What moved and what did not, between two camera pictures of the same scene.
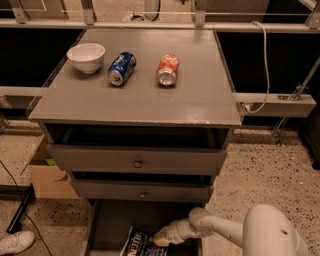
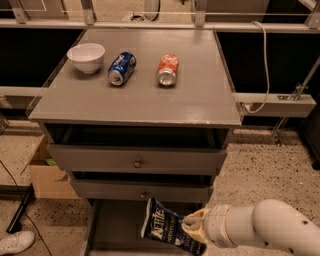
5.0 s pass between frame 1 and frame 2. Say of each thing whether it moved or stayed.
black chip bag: moved
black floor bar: stayed
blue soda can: stayed
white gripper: moved
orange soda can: stayed
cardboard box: stayed
